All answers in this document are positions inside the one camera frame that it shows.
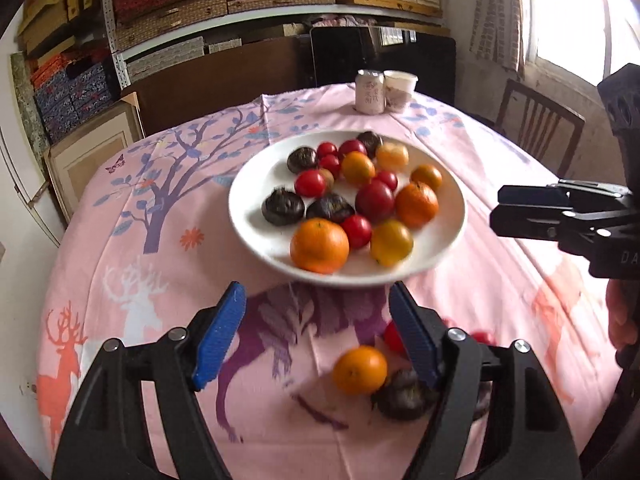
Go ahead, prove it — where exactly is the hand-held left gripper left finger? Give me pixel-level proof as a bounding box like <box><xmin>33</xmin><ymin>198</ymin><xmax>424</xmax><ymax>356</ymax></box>
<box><xmin>50</xmin><ymin>281</ymin><xmax>247</xmax><ymax>480</ymax></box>

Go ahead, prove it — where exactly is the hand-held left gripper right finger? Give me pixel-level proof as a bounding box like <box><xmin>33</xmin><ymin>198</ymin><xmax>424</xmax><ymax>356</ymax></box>
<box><xmin>389</xmin><ymin>281</ymin><xmax>583</xmax><ymax>480</ymax></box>

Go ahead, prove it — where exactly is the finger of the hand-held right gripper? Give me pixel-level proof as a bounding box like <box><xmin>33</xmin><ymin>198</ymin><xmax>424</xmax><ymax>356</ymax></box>
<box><xmin>489</xmin><ymin>205</ymin><xmax>567</xmax><ymax>246</ymax></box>
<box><xmin>497</xmin><ymin>185</ymin><xmax>571</xmax><ymax>208</ymax></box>

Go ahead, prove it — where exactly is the dark passion fruit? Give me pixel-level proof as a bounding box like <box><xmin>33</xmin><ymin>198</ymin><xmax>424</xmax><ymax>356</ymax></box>
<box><xmin>287</xmin><ymin>146</ymin><xmax>319</xmax><ymax>172</ymax></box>
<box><xmin>356</xmin><ymin>130</ymin><xmax>384</xmax><ymax>157</ymax></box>
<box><xmin>262</xmin><ymin>188</ymin><xmax>306</xmax><ymax>226</ymax></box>
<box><xmin>372</xmin><ymin>367</ymin><xmax>441</xmax><ymax>421</ymax></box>
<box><xmin>306</xmin><ymin>192</ymin><xmax>356</xmax><ymax>224</ymax></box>

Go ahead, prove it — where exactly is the white plate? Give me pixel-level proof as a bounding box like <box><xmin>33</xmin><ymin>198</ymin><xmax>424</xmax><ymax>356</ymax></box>
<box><xmin>228</xmin><ymin>131</ymin><xmax>468</xmax><ymax>288</ymax></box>

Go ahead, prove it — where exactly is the large orange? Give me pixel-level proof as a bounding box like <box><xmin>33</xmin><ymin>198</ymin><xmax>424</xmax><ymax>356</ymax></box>
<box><xmin>290</xmin><ymin>217</ymin><xmax>350</xmax><ymax>275</ymax></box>

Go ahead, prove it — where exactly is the dark red plum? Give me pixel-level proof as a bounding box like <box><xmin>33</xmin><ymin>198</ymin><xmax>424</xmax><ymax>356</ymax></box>
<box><xmin>355</xmin><ymin>180</ymin><xmax>396</xmax><ymax>224</ymax></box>

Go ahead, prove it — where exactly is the person's right hand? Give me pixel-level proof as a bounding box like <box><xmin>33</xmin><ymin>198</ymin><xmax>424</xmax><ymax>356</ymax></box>
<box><xmin>606</xmin><ymin>279</ymin><xmax>640</xmax><ymax>353</ymax></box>

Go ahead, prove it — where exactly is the wooden chair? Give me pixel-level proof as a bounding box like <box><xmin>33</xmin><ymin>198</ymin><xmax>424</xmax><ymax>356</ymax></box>
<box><xmin>492</xmin><ymin>77</ymin><xmax>586</xmax><ymax>178</ymax></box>

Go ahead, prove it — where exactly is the pink printed tablecloth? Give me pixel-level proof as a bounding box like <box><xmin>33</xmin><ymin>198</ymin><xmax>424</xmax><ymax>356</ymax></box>
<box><xmin>35</xmin><ymin>82</ymin><xmax>640</xmax><ymax>480</ymax></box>

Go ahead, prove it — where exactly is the printed paper cup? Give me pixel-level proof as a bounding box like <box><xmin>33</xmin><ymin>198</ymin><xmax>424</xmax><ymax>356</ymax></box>
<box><xmin>382</xmin><ymin>70</ymin><xmax>419</xmax><ymax>113</ymax></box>

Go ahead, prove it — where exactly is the window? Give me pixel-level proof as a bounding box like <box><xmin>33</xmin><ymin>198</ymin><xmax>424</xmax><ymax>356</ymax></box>
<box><xmin>520</xmin><ymin>0</ymin><xmax>640</xmax><ymax>86</ymax></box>

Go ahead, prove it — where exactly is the patterned curtain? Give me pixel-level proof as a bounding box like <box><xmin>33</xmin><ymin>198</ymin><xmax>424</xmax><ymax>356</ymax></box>
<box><xmin>470</xmin><ymin>0</ymin><xmax>526</xmax><ymax>73</ymax></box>

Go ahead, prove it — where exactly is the pink drink can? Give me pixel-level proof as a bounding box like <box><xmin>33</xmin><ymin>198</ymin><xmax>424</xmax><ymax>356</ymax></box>
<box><xmin>355</xmin><ymin>70</ymin><xmax>386</xmax><ymax>113</ymax></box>

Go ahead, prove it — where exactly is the black flat panel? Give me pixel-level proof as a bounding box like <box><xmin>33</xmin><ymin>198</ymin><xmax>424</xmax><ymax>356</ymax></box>
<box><xmin>310</xmin><ymin>26</ymin><xmax>457</xmax><ymax>106</ymax></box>

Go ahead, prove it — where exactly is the brown wooden board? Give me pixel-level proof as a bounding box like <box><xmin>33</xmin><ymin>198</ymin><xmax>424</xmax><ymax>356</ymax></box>
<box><xmin>120</xmin><ymin>37</ymin><xmax>311</xmax><ymax>136</ymax></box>

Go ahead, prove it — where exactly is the pink cloth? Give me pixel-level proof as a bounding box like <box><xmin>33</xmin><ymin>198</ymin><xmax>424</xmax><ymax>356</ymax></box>
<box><xmin>310</xmin><ymin>14</ymin><xmax>381</xmax><ymax>28</ymax></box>

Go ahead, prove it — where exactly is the stack of blue floral boxes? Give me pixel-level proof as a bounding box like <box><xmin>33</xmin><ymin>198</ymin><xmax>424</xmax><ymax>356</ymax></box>
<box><xmin>30</xmin><ymin>57</ymin><xmax>121</xmax><ymax>143</ymax></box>

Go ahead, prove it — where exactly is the grey patterned box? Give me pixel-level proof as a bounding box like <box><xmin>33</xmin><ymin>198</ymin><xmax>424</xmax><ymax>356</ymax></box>
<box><xmin>125</xmin><ymin>37</ymin><xmax>206</xmax><ymax>81</ymax></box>

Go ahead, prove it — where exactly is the green marbled board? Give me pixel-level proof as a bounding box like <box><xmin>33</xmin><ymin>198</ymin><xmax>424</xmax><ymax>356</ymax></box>
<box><xmin>10</xmin><ymin>52</ymin><xmax>53</xmax><ymax>148</ymax></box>

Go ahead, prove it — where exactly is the white metal shelf rack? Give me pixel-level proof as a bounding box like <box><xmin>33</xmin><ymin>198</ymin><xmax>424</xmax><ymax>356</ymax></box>
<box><xmin>100</xmin><ymin>0</ymin><xmax>448</xmax><ymax>86</ymax></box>

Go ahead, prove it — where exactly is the stack of brown yellow boxes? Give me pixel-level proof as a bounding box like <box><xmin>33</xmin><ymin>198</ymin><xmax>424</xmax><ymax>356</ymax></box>
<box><xmin>17</xmin><ymin>0</ymin><xmax>108</xmax><ymax>58</ymax></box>

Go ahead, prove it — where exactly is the wooden picture frame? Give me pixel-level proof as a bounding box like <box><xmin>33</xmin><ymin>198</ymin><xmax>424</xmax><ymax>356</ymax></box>
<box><xmin>42</xmin><ymin>92</ymin><xmax>146</xmax><ymax>223</ymax></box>

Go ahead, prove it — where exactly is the white narrow frame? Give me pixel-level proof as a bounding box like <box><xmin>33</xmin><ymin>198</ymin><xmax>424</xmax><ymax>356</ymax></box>
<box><xmin>0</xmin><ymin>130</ymin><xmax>68</xmax><ymax>246</ymax></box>

